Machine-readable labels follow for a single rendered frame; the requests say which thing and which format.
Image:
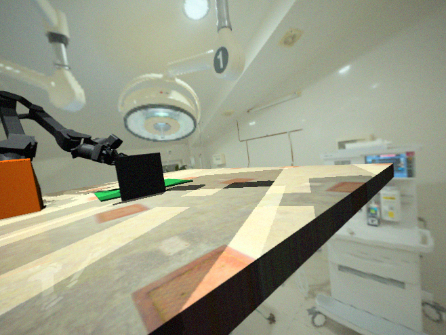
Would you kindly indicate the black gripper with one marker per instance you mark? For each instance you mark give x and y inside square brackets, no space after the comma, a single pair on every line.
[101,155]

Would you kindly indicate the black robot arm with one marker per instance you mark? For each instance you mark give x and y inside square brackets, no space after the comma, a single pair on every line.
[19,145]

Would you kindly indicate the green circuit board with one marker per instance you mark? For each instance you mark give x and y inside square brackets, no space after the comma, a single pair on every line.
[114,193]

